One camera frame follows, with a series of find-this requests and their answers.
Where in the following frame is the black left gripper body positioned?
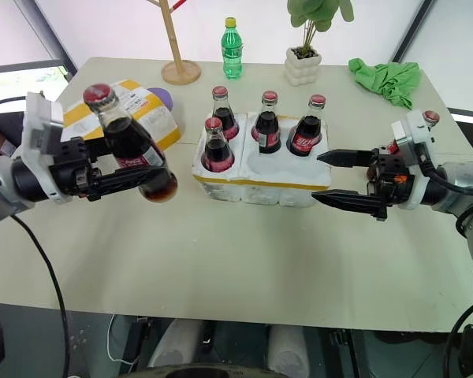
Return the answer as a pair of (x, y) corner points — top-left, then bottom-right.
(48, 136), (104, 202)

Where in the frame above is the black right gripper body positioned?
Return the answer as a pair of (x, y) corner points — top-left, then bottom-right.
(367, 146), (415, 206)

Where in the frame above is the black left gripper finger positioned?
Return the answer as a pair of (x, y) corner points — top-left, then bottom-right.
(87, 165), (172, 202)
(87, 150), (114, 168)

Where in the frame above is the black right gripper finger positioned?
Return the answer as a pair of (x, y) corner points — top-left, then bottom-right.
(316, 148), (379, 169)
(311, 189), (389, 221)

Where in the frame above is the yellow taped white box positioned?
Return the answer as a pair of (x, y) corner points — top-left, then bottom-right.
(61, 80), (181, 151)

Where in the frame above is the white foam bottle crate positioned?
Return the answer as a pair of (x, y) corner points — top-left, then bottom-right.
(192, 112), (333, 209)

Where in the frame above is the purple round object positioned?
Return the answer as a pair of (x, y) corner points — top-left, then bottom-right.
(147, 87), (175, 114)

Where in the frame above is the crumpled green cloth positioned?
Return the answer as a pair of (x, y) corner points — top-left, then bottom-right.
(348, 57), (423, 111)

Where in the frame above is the white bubble plant pot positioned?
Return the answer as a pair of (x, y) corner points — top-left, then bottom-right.
(284, 46), (323, 87)

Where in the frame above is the wooden tree stand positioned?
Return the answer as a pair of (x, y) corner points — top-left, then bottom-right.
(145, 0), (203, 86)

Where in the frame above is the green leafy plant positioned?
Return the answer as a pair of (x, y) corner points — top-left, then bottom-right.
(286, 0), (356, 57)

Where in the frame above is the green plastic soda bottle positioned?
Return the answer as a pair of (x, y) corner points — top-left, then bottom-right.
(220, 17), (244, 80)

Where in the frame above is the white rounded robot leg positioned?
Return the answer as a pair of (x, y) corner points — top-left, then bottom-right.
(267, 325), (311, 378)
(147, 318), (204, 369)

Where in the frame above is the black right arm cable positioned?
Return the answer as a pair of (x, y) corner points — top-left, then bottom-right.
(416, 151), (473, 190)

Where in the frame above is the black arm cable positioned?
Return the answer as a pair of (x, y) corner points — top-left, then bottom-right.
(9, 214), (71, 378)
(416, 151), (473, 190)

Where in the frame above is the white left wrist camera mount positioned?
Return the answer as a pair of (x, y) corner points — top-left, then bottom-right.
(21, 91), (74, 205)

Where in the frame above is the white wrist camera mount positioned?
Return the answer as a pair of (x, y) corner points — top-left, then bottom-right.
(391, 109), (438, 212)
(21, 91), (74, 205)

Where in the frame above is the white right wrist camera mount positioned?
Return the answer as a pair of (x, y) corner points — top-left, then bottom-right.
(391, 109), (438, 212)

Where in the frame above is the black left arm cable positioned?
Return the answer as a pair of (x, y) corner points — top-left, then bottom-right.
(9, 214), (71, 378)

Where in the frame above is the thin white cable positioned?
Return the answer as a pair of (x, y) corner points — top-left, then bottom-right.
(106, 313), (138, 365)

